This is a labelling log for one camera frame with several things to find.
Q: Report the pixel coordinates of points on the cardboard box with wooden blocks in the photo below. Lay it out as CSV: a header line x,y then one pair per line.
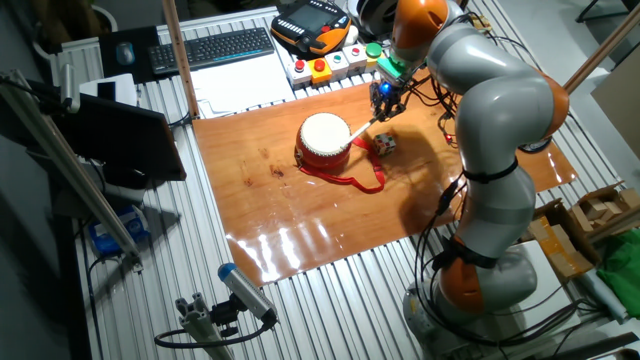
x,y
600,207

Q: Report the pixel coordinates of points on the silver metal post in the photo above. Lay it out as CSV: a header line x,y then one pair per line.
x,y
69,87

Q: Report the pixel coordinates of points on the green cloth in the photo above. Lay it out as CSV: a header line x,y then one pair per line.
x,y
622,277

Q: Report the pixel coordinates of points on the aluminium profile beam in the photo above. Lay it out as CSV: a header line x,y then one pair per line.
x,y
70,170

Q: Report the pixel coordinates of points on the wooden pole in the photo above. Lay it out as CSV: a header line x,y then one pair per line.
x,y
600,52
180,55

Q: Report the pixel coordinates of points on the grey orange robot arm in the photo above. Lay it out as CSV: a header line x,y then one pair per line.
x,y
505,105

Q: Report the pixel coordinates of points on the white paper roll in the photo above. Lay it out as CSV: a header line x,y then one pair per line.
x,y
602,295

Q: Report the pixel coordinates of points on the red drum white skin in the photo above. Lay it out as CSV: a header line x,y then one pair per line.
x,y
322,137

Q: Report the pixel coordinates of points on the green wrist adapter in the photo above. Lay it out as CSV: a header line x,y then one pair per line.
x,y
390,67

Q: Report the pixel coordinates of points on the black mouse pad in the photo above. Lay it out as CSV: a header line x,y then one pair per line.
x,y
145,45

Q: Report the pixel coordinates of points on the wood grain table mat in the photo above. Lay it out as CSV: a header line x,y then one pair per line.
x,y
300,225

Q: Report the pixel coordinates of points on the brown cardboard sheet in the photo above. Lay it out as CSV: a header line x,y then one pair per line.
x,y
620,105

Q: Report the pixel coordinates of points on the white drumstick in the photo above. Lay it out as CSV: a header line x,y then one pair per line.
x,y
359,133

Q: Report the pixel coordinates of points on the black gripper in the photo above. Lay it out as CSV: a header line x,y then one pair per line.
x,y
387,92

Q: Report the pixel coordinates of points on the white paper sheets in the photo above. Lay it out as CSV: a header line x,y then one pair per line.
x,y
240,85

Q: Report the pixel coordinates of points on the white box small red button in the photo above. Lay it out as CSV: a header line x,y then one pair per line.
x,y
355,57

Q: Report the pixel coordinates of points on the black round spool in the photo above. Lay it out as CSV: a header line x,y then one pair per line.
x,y
375,15

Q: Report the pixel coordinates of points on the white box red mushroom button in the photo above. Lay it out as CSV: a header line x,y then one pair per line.
x,y
299,75

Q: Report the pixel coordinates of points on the white box small green button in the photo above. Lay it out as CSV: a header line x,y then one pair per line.
x,y
337,65

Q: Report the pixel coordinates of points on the rubik's cube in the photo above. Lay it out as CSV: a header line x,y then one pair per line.
x,y
384,144

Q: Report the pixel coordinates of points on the black chair base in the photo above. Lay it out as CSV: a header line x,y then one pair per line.
x,y
587,10

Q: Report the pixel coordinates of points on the grey depth camera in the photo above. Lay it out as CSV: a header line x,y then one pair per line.
x,y
247,292

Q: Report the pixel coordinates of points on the white box device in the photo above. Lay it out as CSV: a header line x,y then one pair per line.
x,y
117,90

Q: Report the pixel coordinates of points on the black keyboard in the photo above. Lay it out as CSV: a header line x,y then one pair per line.
x,y
210,50

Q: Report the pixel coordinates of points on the yellow box red button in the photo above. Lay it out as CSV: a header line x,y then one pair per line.
x,y
320,72

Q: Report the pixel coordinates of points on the black orange teach pendant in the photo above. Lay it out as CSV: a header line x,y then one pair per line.
x,y
310,25

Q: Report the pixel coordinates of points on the brown cardboard box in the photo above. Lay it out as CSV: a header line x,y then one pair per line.
x,y
560,245

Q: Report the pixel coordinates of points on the white flat box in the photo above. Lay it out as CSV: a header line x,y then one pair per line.
x,y
550,295

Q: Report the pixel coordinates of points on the black monitor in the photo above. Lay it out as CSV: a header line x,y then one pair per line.
x,y
120,135

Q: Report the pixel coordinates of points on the grey computer mouse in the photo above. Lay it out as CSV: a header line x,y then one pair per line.
x,y
125,52

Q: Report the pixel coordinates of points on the blue plastic packet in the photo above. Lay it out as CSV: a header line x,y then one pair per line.
x,y
117,232

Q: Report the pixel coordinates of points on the aluminium camera bracket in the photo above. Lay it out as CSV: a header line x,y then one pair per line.
x,y
200,325

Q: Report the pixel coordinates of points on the yellow box big green button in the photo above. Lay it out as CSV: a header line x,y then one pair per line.
x,y
373,50

